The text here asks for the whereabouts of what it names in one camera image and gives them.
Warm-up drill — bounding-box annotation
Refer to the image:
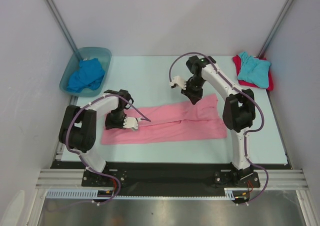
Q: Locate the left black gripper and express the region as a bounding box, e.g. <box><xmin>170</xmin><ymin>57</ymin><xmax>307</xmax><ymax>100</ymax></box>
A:
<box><xmin>105</xmin><ymin>108</ymin><xmax>128</xmax><ymax>130</ymax></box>

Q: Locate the pink t shirt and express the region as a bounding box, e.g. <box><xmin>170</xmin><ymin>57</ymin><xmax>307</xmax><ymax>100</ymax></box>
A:
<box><xmin>101</xmin><ymin>94</ymin><xmax>227</xmax><ymax>145</ymax></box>

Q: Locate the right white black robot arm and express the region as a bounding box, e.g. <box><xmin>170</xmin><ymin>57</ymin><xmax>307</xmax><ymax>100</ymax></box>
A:
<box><xmin>180</xmin><ymin>56</ymin><xmax>256</xmax><ymax>186</ymax></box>

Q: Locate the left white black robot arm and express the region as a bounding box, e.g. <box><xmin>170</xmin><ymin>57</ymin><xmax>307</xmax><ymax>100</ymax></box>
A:
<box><xmin>58</xmin><ymin>89</ymin><xmax>138</xmax><ymax>186</ymax></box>

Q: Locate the blue crumpled t shirt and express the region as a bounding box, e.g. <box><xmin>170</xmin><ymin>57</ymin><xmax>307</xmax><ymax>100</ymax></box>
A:
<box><xmin>66</xmin><ymin>58</ymin><xmax>106</xmax><ymax>93</ymax></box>

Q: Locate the red folded t shirt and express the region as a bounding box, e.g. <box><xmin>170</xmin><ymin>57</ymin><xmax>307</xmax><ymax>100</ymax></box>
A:
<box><xmin>232</xmin><ymin>55</ymin><xmax>274</xmax><ymax>91</ymax></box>

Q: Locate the teal folded t shirt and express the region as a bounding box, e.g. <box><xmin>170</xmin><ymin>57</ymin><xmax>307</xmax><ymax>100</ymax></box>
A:
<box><xmin>237</xmin><ymin>52</ymin><xmax>271</xmax><ymax>89</ymax></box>

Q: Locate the teal plastic bin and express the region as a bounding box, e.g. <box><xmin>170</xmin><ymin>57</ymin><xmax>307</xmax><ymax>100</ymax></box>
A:
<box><xmin>59</xmin><ymin>47</ymin><xmax>112</xmax><ymax>97</ymax></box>

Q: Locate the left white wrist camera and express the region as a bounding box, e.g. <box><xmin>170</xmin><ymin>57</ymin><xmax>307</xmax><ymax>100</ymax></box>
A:
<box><xmin>122</xmin><ymin>117</ymin><xmax>141</xmax><ymax>131</ymax></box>

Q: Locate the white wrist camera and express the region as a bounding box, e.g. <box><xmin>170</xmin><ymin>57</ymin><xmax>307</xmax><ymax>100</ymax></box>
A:
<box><xmin>122</xmin><ymin>117</ymin><xmax>141</xmax><ymax>131</ymax></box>
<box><xmin>169</xmin><ymin>76</ymin><xmax>187</xmax><ymax>90</ymax></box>

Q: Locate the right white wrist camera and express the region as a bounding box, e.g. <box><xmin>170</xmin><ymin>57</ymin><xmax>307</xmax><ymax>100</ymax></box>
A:
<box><xmin>169</xmin><ymin>76</ymin><xmax>187</xmax><ymax>90</ymax></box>

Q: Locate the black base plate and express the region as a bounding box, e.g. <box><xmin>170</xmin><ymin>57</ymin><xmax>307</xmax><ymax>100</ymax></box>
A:
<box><xmin>51</xmin><ymin>161</ymin><xmax>292</xmax><ymax>197</ymax></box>

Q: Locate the right aluminium corner post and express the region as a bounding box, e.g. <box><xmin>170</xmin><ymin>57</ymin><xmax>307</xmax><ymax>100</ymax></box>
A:
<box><xmin>257</xmin><ymin>0</ymin><xmax>295</xmax><ymax>59</ymax></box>

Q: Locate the aluminium corner post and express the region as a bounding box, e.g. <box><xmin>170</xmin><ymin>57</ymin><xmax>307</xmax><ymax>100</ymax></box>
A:
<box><xmin>257</xmin><ymin>0</ymin><xmax>295</xmax><ymax>59</ymax></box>
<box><xmin>44</xmin><ymin>0</ymin><xmax>78</xmax><ymax>52</ymax></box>

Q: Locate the left slotted cable duct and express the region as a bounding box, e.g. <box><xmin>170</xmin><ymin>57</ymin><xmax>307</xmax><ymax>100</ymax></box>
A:
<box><xmin>46</xmin><ymin>189</ymin><xmax>114</xmax><ymax>199</ymax></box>

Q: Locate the slotted cable duct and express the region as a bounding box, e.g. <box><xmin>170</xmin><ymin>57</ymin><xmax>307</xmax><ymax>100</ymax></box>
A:
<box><xmin>226</xmin><ymin>187</ymin><xmax>253</xmax><ymax>200</ymax></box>
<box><xmin>46</xmin><ymin>189</ymin><xmax>114</xmax><ymax>199</ymax></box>

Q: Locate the right slotted cable duct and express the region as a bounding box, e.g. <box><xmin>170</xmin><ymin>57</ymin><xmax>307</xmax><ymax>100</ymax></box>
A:
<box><xmin>226</xmin><ymin>187</ymin><xmax>253</xmax><ymax>200</ymax></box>

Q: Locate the front aluminium rail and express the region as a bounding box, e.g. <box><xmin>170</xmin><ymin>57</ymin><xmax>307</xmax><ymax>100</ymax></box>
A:
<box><xmin>35</xmin><ymin>169</ymin><xmax>308</xmax><ymax>190</ymax></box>

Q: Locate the left aluminium corner post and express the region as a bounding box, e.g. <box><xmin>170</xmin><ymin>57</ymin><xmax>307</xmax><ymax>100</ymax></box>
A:
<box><xmin>44</xmin><ymin>0</ymin><xmax>78</xmax><ymax>52</ymax></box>

